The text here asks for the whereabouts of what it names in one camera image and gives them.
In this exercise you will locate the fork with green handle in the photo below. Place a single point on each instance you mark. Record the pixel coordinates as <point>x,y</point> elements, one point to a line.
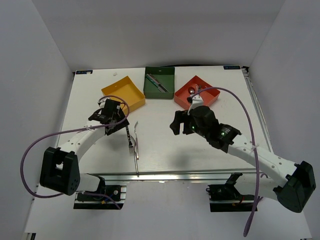
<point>135,154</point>

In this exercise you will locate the blue label sticker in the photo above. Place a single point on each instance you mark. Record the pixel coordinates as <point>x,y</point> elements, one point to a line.
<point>84,72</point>
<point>231,67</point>

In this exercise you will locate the red square container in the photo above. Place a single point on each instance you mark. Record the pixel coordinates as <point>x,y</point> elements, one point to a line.
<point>209,96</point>

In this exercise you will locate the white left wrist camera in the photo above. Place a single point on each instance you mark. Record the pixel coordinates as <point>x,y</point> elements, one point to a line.
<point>101,103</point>

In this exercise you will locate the fork with pink handle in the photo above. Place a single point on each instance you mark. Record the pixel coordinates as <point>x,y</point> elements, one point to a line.
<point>136,140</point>

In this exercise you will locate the dark green square container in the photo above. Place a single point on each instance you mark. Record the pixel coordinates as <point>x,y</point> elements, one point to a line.
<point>150,91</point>

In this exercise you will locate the knife with dark handle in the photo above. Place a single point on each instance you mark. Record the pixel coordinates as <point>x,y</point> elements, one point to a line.
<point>157,81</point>

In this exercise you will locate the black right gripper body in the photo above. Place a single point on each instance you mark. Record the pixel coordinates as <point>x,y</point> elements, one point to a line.
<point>194,128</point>

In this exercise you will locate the yellow square container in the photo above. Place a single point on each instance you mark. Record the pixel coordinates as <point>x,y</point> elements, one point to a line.
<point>128,91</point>

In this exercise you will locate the blue label sticker left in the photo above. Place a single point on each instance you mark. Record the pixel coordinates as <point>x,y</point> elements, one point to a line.
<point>84,72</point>

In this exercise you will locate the fork with dark handle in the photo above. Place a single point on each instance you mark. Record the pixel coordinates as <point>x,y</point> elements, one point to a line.
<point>130,144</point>

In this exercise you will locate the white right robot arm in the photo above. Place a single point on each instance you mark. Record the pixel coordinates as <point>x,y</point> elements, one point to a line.
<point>294,182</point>

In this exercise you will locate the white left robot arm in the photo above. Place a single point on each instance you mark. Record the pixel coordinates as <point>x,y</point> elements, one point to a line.
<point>60,166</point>

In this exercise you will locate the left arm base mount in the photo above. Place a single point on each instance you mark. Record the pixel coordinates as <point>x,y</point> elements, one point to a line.
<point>111,197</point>

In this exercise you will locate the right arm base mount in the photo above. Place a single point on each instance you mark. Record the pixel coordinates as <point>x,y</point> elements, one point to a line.
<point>225,198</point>

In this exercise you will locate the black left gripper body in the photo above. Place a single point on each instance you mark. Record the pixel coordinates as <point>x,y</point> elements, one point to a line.
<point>118,127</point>

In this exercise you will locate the blue label sticker right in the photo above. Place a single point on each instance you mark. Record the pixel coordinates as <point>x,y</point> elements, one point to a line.
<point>231,67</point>

